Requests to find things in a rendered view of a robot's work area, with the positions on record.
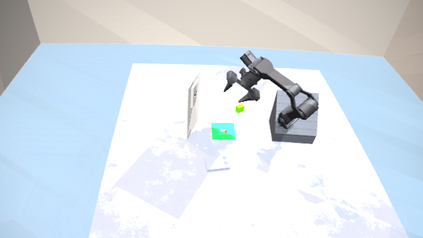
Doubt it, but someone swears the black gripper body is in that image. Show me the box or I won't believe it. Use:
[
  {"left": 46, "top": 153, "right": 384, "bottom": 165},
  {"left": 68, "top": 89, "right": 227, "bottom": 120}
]
[{"left": 227, "top": 70, "right": 261, "bottom": 102}]

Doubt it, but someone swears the green square zone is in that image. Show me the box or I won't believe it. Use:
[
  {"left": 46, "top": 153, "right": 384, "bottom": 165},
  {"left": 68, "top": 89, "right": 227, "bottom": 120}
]
[{"left": 211, "top": 123, "right": 236, "bottom": 139}]

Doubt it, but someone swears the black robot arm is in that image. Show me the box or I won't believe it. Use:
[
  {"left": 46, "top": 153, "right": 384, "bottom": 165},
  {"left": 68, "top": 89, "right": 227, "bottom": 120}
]
[{"left": 240, "top": 50, "right": 319, "bottom": 129}]

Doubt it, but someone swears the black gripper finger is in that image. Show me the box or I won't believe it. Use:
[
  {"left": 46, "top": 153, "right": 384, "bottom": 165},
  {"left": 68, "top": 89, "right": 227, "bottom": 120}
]
[
  {"left": 223, "top": 81, "right": 233, "bottom": 92},
  {"left": 239, "top": 92, "right": 254, "bottom": 102}
]

